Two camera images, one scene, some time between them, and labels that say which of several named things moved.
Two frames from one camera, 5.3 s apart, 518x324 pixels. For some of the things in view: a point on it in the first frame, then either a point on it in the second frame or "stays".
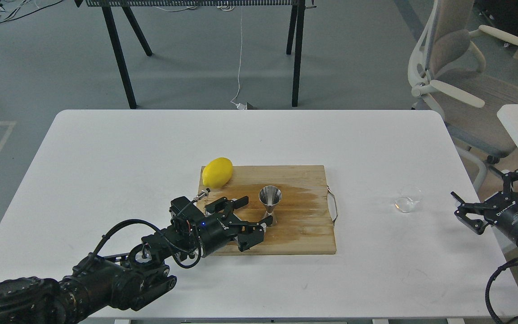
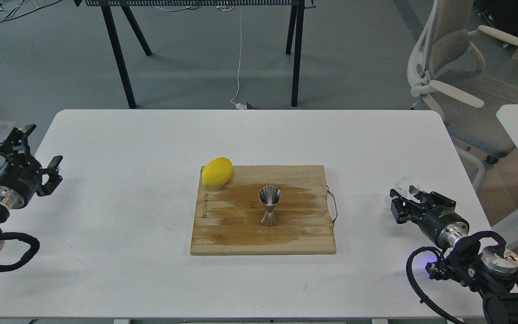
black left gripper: [214, 231] → [16, 182]
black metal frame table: [295, 20] stays
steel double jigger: [270, 195] stays
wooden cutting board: [304, 225] stays
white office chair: [444, 69] stays
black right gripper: [512, 213] → [442, 223]
